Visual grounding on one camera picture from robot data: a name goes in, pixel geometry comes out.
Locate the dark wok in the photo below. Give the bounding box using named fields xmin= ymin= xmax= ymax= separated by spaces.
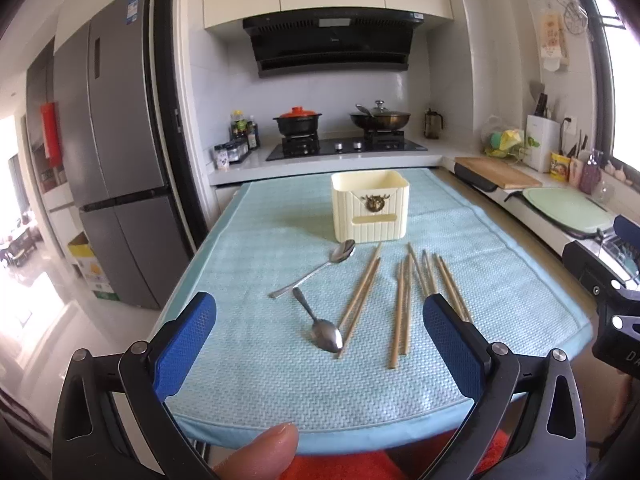
xmin=350 ymin=112 xmax=412 ymax=132

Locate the white knife block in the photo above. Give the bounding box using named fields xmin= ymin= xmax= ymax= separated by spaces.
xmin=525 ymin=114 xmax=562 ymax=173

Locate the soap dispenser bottle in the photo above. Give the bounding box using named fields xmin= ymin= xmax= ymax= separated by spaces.
xmin=580 ymin=149 xmax=602 ymax=196

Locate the wooden cutting board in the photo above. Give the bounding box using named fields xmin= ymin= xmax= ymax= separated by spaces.
xmin=455 ymin=156 xmax=543 ymax=190

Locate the metal spoon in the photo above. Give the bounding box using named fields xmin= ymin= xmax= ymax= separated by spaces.
xmin=292 ymin=287 xmax=344 ymax=354
xmin=269 ymin=239 xmax=356 ymax=300

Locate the black range hood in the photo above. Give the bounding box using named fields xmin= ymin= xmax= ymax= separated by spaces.
xmin=243 ymin=10 xmax=426 ymax=79

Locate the red wall box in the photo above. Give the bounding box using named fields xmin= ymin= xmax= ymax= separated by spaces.
xmin=41 ymin=102 xmax=64 ymax=167

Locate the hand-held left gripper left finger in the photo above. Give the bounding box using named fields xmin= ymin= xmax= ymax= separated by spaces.
xmin=54 ymin=291 xmax=221 ymax=480

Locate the red cloth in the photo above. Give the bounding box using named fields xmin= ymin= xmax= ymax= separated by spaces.
xmin=292 ymin=432 xmax=501 ymax=480

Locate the black gas stove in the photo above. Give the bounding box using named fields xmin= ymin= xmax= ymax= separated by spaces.
xmin=266 ymin=132 xmax=429 ymax=162

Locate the glass wok lid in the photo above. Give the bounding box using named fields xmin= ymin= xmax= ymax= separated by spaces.
xmin=356 ymin=100 xmax=405 ymax=117

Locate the light blue table cloth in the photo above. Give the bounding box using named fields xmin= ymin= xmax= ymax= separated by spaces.
xmin=159 ymin=167 xmax=594 ymax=457

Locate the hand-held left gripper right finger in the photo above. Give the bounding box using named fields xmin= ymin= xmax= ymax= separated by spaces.
xmin=422 ymin=293 xmax=588 ymax=480

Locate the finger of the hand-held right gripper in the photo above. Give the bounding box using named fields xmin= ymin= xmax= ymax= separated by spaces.
xmin=562 ymin=239 xmax=628 ymax=296
xmin=614 ymin=215 xmax=640 ymax=246

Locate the cream ribbed utensil holder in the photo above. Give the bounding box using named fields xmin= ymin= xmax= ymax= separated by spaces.
xmin=330 ymin=170 xmax=410 ymax=244

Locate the yellow cardboard box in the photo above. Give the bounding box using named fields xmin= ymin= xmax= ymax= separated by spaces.
xmin=67 ymin=232 xmax=115 ymax=302

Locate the plastic bag with sponges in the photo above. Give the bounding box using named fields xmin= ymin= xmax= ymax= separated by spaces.
xmin=481 ymin=116 xmax=527 ymax=161

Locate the grey refrigerator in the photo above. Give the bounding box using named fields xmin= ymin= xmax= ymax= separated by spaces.
xmin=52 ymin=0 xmax=188 ymax=310

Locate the hanging wire trivet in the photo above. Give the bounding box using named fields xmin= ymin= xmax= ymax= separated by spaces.
xmin=557 ymin=0 xmax=595 ymax=37

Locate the black door frame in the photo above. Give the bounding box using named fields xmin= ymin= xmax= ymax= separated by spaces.
xmin=151 ymin=0 xmax=210 ymax=261

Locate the person's left hand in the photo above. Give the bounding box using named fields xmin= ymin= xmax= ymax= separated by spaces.
xmin=214 ymin=422 xmax=300 ymax=480

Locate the light green cutting board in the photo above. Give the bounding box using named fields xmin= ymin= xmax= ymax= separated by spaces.
xmin=520 ymin=187 xmax=617 ymax=235

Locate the dining furniture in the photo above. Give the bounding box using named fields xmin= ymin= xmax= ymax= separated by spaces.
xmin=0 ymin=215 xmax=43 ymax=268

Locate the wall calendar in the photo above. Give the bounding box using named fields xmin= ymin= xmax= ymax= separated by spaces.
xmin=539 ymin=11 xmax=571 ymax=72

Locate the black clay pot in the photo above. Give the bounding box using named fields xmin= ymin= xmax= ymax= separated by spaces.
xmin=273 ymin=115 xmax=323 ymax=137

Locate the pile of wooden chopsticks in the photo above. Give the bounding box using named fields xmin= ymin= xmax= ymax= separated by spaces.
xmin=336 ymin=241 xmax=473 ymax=371

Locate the black tray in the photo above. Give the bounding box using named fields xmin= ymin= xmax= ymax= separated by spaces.
xmin=454 ymin=161 xmax=501 ymax=193

